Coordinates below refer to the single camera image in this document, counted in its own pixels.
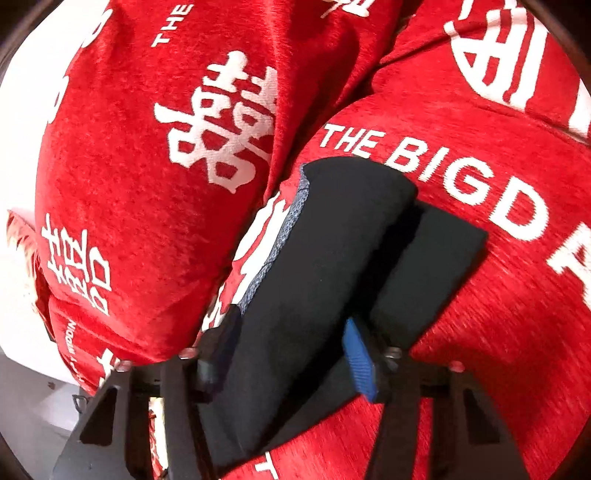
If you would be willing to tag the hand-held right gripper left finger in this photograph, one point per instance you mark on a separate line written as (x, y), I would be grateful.
(220, 353)

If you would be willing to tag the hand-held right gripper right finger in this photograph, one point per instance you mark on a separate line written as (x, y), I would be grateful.
(361, 364)

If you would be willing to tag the black pants with grey waistband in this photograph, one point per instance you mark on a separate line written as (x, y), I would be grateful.
(323, 258)

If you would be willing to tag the red printed blanket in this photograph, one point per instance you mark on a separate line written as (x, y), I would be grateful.
(138, 207)

